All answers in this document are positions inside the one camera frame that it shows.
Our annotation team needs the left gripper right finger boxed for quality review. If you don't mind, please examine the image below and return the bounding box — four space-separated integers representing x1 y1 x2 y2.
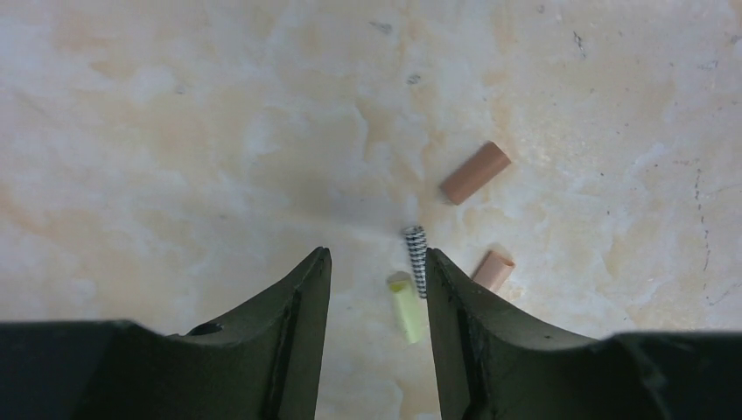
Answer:
426 249 741 419

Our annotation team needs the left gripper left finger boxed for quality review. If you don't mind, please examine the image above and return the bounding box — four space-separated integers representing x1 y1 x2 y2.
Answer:
1 247 332 419

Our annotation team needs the yellow pen cap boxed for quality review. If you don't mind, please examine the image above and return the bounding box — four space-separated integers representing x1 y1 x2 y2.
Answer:
387 271 423 344

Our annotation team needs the houndstooth pen cap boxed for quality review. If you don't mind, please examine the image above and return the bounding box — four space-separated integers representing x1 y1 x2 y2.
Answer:
402 226 428 299

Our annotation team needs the brown pen cap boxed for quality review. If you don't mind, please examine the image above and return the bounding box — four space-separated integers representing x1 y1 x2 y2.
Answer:
439 142 512 205

